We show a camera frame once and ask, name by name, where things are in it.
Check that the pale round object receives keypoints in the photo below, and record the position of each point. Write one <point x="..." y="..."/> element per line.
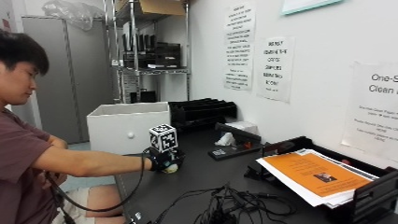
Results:
<point x="171" y="169"/>

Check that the white marker cube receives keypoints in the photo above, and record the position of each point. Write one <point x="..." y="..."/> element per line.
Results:
<point x="164" y="137"/>

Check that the white crumpled paper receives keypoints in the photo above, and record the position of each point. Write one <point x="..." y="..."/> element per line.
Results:
<point x="226" y="140"/>

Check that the white drawer box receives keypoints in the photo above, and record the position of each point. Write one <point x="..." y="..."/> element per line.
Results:
<point x="124" y="130"/>

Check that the black desktop device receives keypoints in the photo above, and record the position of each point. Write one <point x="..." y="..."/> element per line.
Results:
<point x="239" y="145"/>

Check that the black file organizer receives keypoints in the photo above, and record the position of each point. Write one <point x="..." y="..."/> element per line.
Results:
<point x="203" y="112"/>

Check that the small white box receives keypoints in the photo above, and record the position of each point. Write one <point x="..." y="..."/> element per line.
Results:
<point x="244" y="127"/>

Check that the stack of white papers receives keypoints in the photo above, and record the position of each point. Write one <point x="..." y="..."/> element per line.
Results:
<point x="299" y="189"/>

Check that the row of black binders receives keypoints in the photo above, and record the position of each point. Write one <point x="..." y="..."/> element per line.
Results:
<point x="162" y="54"/>

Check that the orange paper sheet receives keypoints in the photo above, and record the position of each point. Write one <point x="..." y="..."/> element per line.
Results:
<point x="315" y="174"/>

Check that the grey metal cabinet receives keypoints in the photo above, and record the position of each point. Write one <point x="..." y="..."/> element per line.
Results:
<point x="62" y="87"/>

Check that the the person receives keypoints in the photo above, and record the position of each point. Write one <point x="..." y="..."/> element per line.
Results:
<point x="21" y="161"/>

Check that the cardboard box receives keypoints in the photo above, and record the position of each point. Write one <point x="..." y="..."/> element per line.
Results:
<point x="158" y="7"/>

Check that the black paper tray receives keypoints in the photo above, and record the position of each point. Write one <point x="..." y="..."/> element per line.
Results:
<point x="373" y="196"/>

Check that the clear plastic bag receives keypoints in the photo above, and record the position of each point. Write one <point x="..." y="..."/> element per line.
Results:
<point x="72" y="12"/>

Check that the green framed board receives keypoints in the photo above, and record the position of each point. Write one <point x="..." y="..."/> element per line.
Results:
<point x="307" y="4"/>

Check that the short printed wall notice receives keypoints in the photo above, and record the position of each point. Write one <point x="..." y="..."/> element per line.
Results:
<point x="275" y="70"/>

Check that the tall printed wall notice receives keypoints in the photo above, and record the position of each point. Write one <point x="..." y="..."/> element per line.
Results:
<point x="240" y="46"/>

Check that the large laminated wall notice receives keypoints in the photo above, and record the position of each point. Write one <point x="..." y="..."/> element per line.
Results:
<point x="373" y="112"/>

